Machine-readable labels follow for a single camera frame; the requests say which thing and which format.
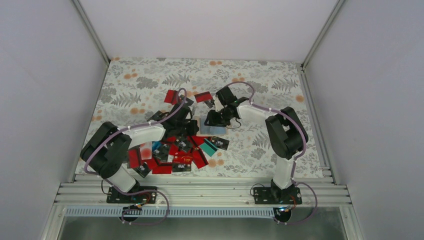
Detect beige leather card holder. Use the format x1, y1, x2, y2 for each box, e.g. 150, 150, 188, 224
194, 116, 229, 137

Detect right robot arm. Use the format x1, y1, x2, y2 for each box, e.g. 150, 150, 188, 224
205, 86, 308, 204

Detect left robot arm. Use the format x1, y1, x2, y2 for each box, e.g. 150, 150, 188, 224
80, 103, 199, 203

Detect black vip card upper right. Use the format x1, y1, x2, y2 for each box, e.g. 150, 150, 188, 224
210, 136, 230, 151

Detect black vip card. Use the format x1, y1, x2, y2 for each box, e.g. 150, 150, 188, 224
210, 136, 230, 151
172, 163, 192, 173

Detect red card top right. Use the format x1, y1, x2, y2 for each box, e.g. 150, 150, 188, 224
194, 91, 213, 103

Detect red card top left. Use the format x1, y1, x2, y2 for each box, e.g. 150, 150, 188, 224
164, 89, 180, 105

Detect blue card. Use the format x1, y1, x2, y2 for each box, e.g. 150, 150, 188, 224
151, 141, 163, 151

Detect teal card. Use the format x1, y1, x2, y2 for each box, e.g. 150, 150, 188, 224
199, 138, 218, 157

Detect white card red spot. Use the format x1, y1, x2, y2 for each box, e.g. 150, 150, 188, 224
139, 141, 153, 160

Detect black vip card bottom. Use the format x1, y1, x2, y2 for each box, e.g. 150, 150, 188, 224
172, 163, 192, 173

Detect red card bottom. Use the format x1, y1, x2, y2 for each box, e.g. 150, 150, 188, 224
151, 165, 173, 175

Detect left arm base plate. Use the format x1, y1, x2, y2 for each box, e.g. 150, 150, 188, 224
106, 187, 157, 205

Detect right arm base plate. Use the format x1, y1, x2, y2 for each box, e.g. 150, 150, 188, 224
252, 186, 303, 205

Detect aluminium rail frame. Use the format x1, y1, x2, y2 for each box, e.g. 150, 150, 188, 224
41, 171, 363, 240

